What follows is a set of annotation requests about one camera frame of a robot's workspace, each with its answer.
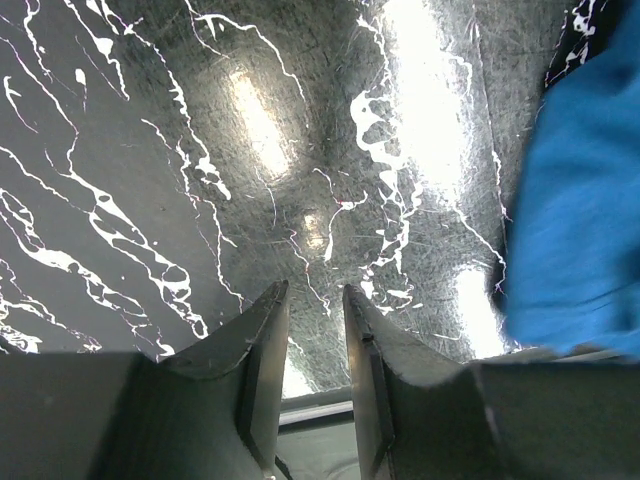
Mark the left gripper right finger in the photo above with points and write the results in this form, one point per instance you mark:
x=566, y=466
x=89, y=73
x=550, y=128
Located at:
x=525, y=415

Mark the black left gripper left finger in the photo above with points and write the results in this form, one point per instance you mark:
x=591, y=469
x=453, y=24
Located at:
x=210, y=411

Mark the navy blue t shirt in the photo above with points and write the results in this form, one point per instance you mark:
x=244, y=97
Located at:
x=572, y=274

